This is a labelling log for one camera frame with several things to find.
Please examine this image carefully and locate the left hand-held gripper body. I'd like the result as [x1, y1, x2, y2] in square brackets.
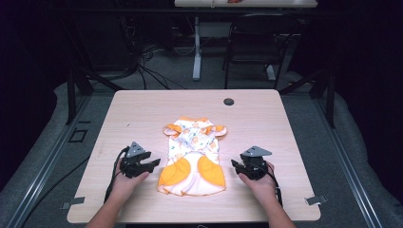
[119, 141, 152, 180]

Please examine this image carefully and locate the grey tape strip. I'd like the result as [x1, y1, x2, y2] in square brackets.
[61, 196, 86, 210]
[304, 194, 329, 206]

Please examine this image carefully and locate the person's right hand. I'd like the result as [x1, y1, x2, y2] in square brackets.
[238, 161, 278, 207]

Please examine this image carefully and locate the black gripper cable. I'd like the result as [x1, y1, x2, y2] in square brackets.
[264, 163, 284, 207]
[103, 145, 131, 204]

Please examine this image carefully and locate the person's left hand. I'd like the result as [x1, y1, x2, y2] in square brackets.
[108, 158, 150, 203]

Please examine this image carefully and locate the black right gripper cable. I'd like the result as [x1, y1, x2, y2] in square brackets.
[264, 163, 284, 207]

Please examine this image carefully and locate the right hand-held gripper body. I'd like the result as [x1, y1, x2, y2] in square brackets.
[238, 145, 274, 181]

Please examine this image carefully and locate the bundle of black floor cables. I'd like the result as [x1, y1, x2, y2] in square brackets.
[122, 18, 188, 91]

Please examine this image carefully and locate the black metal stand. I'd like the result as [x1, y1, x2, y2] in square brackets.
[278, 66, 337, 129]
[61, 18, 125, 125]

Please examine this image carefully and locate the white table leg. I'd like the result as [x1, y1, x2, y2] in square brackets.
[192, 15, 202, 82]

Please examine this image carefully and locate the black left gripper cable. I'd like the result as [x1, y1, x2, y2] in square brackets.
[103, 145, 131, 204]

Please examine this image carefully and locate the white and orange baby dress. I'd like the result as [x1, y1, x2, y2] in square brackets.
[156, 116, 228, 198]

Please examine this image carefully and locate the aluminium floor rail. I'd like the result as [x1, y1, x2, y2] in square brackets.
[312, 94, 386, 228]
[5, 94, 93, 228]

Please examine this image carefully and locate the black floor cable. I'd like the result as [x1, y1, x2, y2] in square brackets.
[19, 154, 92, 228]

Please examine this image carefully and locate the black folding chair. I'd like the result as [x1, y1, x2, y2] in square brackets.
[221, 12, 300, 91]

